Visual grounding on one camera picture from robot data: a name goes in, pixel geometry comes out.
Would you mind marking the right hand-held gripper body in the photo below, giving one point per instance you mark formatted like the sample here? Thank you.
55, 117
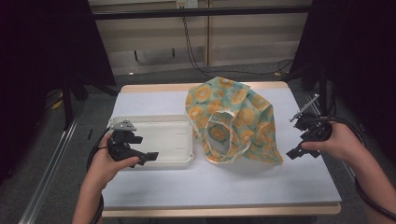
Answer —
316, 129

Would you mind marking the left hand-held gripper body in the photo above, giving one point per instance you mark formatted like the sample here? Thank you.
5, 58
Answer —
120, 149

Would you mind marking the white plastic tray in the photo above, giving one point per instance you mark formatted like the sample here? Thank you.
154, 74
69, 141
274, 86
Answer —
165, 137

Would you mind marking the orange print cloth bag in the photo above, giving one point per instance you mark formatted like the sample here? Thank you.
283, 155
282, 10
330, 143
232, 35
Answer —
243, 102

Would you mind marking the person's left hand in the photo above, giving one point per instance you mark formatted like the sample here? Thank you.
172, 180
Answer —
104, 168

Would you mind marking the person's right hand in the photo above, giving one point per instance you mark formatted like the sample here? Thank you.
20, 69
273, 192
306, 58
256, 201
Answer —
344, 143

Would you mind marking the small black floor object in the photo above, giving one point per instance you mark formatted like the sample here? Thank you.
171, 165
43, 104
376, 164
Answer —
90, 133

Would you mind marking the black metal stand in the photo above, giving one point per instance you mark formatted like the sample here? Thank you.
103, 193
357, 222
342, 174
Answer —
323, 93
67, 105

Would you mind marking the black curtain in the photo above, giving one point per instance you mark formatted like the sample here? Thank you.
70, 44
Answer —
358, 37
37, 46

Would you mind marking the black horizontal metal bar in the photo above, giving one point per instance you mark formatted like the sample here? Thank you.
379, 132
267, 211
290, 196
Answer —
186, 12

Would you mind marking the white power outlet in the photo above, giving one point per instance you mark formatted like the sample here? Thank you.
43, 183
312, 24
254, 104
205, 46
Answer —
186, 3

